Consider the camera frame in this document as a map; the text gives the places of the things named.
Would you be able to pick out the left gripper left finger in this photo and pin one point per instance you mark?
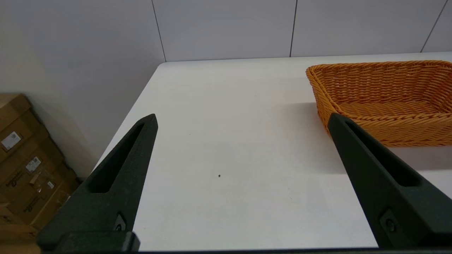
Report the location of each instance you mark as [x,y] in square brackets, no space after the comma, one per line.
[102,211]

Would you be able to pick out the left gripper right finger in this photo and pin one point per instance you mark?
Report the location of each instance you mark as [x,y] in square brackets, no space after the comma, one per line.
[413,211]

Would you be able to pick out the orange wicker basket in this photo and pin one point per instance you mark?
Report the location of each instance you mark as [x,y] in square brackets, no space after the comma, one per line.
[388,134]

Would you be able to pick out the brown cardboard box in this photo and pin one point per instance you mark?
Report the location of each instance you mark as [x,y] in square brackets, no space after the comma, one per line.
[21,176]
[49,201]
[14,229]
[14,116]

